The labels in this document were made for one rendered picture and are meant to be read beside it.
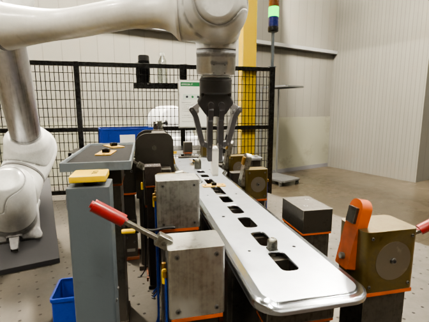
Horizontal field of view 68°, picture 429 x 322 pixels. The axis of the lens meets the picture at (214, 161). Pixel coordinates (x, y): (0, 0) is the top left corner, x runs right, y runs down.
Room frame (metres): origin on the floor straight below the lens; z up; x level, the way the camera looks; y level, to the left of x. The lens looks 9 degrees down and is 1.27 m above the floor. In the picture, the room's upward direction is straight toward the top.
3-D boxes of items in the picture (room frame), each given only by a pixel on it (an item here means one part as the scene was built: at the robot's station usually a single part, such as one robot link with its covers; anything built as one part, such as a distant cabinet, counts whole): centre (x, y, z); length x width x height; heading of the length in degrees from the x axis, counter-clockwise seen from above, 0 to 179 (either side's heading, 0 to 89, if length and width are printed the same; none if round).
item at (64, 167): (0.81, 0.28, 1.16); 0.37 x 0.14 x 0.02; 13
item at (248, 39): (2.28, -0.23, 1.00); 0.18 x 0.18 x 2.00; 13
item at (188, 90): (2.12, 0.13, 1.30); 0.23 x 0.02 x 0.31; 103
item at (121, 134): (1.91, 0.53, 1.09); 0.30 x 0.17 x 0.13; 112
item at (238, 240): (1.09, -0.01, 1.00); 1.38 x 0.22 x 0.02; 13
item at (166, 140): (1.16, 0.22, 0.94); 0.18 x 0.13 x 0.49; 13
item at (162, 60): (2.17, 0.34, 1.53); 0.07 x 0.07 x 0.20
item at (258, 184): (1.21, -0.17, 0.87); 0.12 x 0.07 x 0.35; 103
